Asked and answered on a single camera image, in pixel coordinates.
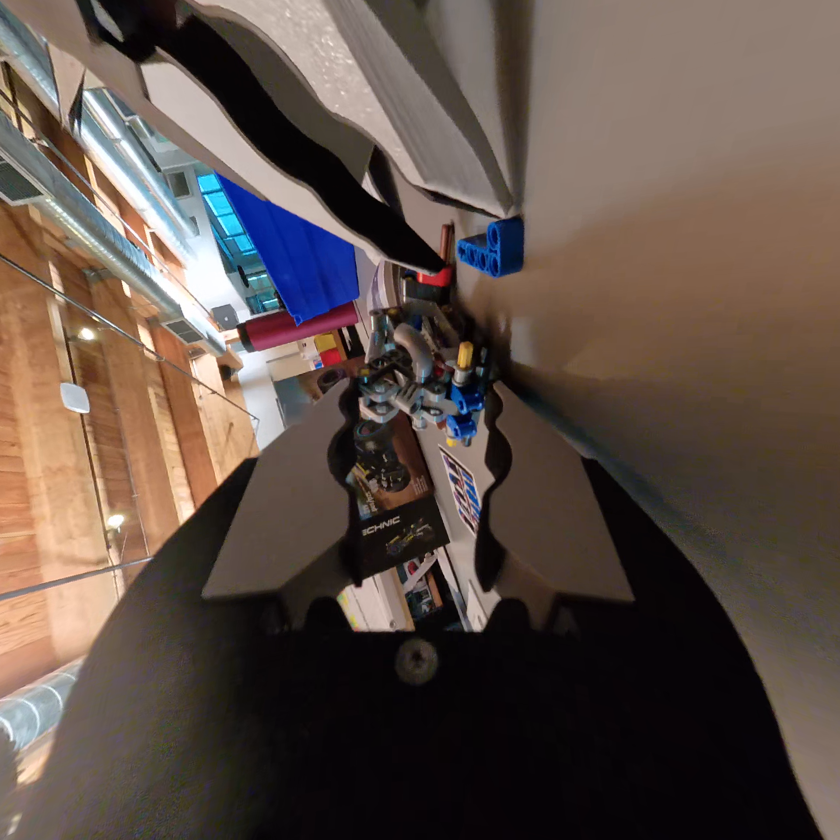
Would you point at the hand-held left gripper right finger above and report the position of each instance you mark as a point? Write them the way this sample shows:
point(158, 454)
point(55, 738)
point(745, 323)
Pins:
point(558, 525)

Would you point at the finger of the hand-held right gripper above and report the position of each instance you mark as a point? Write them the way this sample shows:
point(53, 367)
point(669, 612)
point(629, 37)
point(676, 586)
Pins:
point(295, 52)
point(262, 174)

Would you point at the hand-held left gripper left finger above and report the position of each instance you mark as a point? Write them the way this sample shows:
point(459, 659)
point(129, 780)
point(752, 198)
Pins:
point(282, 518)

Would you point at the partly built lego vehicle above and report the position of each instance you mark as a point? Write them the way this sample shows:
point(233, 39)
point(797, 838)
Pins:
point(420, 380)

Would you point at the thick blue angled lego beam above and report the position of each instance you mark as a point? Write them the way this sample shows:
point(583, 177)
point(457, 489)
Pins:
point(492, 249)

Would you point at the lego sticker sheet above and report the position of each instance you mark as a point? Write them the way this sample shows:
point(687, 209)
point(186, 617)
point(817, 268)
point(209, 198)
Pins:
point(463, 492)

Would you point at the lego set cardboard box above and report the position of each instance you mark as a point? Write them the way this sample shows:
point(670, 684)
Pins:
point(400, 531)

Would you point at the blue storage bin white tag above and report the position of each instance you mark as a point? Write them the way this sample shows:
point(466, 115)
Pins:
point(295, 262)

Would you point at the maroon roll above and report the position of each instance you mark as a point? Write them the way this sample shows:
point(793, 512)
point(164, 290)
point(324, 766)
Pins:
point(295, 328)

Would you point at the red and yellow block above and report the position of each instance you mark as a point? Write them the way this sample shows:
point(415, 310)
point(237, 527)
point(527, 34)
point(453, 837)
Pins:
point(328, 351)

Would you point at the white ceiling access point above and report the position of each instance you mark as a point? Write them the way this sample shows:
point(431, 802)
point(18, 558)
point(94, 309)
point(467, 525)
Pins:
point(74, 397)

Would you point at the silver ventilation duct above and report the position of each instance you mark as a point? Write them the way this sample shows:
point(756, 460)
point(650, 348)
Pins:
point(33, 709)
point(111, 256)

